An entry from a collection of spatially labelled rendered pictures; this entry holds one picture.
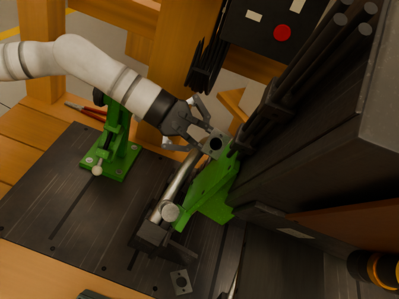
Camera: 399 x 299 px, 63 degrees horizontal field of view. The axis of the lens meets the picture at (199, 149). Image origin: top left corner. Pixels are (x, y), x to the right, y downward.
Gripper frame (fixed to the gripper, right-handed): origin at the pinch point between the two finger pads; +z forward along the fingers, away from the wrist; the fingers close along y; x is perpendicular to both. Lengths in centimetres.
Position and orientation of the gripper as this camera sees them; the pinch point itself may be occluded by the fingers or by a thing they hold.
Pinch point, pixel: (209, 141)
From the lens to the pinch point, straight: 68.9
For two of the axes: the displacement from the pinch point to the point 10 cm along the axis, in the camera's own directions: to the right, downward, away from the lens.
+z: 8.3, 5.3, 1.8
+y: 5.3, -8.4, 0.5
